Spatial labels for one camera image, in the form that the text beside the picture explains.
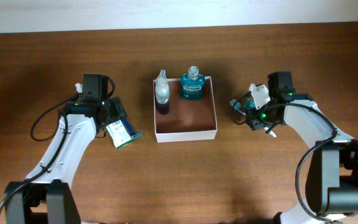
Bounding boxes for Colgate toothpaste tube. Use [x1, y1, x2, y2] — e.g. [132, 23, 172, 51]
[243, 100, 255, 110]

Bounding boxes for blue white toothbrush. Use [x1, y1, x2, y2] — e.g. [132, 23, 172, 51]
[230, 100, 277, 138]

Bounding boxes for blue Listerine mouthwash bottle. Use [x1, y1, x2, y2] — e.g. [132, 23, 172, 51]
[180, 65, 205, 100]

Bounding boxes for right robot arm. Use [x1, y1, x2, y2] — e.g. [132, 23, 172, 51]
[244, 72, 358, 224]

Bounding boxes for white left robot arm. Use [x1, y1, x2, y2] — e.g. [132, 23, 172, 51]
[0, 74, 127, 223]

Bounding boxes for green white soap bar pack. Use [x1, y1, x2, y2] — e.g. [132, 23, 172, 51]
[106, 120, 132, 149]

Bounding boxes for blue disposable razor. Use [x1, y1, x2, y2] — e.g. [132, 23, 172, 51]
[121, 118, 143, 140]

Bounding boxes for pink cardboard box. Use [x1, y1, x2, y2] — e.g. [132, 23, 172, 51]
[154, 77, 218, 143]

